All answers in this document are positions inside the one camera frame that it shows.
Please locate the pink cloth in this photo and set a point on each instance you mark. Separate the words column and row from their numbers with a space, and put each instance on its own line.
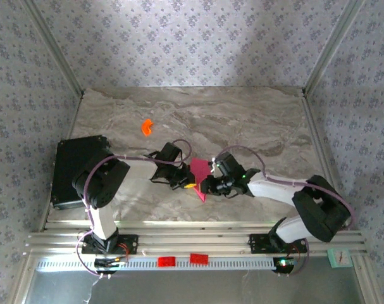
column 201, row 168

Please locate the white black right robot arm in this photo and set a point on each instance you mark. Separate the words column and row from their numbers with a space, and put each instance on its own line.
column 289, row 228

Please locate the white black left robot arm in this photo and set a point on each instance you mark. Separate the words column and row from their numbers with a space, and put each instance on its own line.
column 103, row 221

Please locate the small teal square clock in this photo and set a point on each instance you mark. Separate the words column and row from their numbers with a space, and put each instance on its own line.
column 339, row 258

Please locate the orange plastic piece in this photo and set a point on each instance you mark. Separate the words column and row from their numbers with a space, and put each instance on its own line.
column 146, row 127

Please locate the red tape piece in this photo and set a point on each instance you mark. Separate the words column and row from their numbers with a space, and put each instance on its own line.
column 199, row 259
column 166, row 261

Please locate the right controller circuit board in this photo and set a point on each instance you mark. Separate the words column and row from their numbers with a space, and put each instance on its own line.
column 283, row 263

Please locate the controller circuit board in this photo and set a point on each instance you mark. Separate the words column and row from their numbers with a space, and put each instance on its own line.
column 107, row 262
column 283, row 263

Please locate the shiny metal panel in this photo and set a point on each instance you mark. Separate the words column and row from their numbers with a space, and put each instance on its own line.
column 210, row 288

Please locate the black flat case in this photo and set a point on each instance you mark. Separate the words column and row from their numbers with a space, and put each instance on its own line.
column 65, row 164

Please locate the left controller circuit board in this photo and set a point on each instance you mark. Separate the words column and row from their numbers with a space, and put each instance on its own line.
column 107, row 262

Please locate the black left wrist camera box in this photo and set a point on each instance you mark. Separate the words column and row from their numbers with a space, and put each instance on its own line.
column 169, row 152

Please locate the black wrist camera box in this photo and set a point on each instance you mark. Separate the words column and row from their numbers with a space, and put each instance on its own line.
column 169, row 152
column 229, row 163

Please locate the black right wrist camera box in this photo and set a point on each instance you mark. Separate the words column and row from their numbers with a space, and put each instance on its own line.
column 229, row 163

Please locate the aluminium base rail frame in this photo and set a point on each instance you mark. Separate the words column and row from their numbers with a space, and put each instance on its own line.
column 195, row 240

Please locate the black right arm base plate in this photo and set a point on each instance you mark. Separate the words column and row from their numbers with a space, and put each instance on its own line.
column 258, row 244

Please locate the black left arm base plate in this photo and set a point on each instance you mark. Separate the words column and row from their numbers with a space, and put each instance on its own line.
column 131, row 244

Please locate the aluminium table side rail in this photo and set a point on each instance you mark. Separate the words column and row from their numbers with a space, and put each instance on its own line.
column 319, row 142
column 74, row 120

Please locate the aluminium corner post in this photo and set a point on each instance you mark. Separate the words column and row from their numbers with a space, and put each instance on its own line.
column 53, row 47
column 333, row 47

